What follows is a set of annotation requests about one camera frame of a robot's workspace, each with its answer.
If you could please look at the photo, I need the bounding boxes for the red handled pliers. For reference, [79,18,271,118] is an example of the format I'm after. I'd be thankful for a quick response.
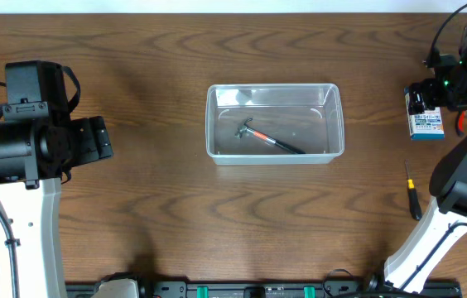
[455,110,467,137]

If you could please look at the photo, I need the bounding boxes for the small claw hammer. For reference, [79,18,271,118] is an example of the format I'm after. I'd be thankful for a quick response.
[235,117,306,154]

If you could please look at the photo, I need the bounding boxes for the clear plastic container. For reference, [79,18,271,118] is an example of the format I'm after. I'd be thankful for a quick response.
[205,83,345,166]

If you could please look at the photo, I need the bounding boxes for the blue white cardboard box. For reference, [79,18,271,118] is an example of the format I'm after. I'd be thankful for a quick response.
[407,108,445,141]

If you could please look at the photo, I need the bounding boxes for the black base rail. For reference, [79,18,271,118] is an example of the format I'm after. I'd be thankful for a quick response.
[65,279,463,298]

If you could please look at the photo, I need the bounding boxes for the black yellow screwdriver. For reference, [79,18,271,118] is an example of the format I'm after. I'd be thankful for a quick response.
[404,160,422,221]

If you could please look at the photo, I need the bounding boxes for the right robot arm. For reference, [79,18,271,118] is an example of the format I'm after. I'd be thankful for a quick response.
[364,25,467,297]

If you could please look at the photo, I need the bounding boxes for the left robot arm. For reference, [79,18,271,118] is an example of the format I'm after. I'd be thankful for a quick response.
[0,60,113,297]

